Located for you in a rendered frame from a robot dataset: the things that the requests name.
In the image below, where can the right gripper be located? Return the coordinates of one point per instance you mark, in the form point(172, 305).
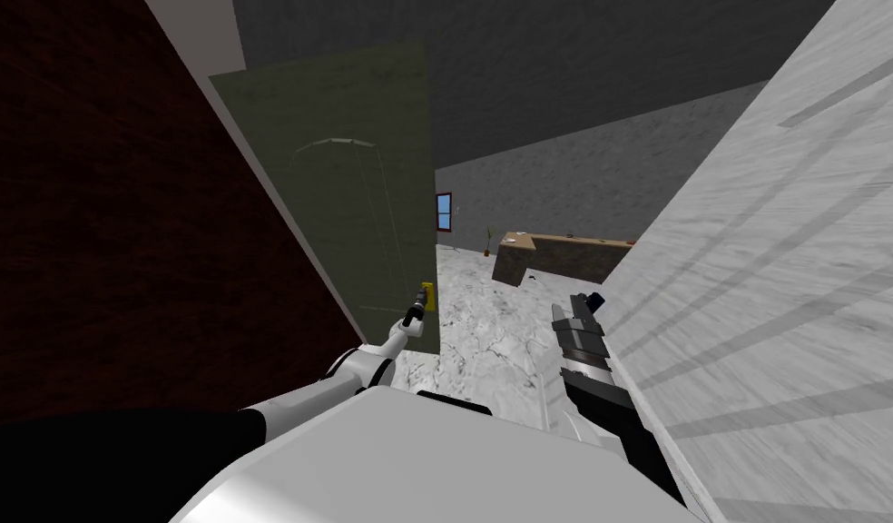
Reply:
point(581, 338)

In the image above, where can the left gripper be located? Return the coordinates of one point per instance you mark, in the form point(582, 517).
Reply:
point(415, 311)

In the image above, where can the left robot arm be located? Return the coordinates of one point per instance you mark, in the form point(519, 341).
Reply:
point(308, 403)

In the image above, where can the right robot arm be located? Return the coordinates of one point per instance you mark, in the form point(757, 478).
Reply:
point(606, 403)

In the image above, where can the brown desk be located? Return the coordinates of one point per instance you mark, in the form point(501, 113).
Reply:
point(563, 256)

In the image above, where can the small potted plant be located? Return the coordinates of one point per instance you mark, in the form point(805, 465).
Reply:
point(488, 241)

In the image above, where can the olive green door leaf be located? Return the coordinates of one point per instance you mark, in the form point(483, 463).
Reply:
point(330, 196)

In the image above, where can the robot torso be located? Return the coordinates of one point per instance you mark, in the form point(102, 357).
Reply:
point(432, 465)

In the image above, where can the blue window with red frame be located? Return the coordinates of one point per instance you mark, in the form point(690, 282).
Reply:
point(444, 212)

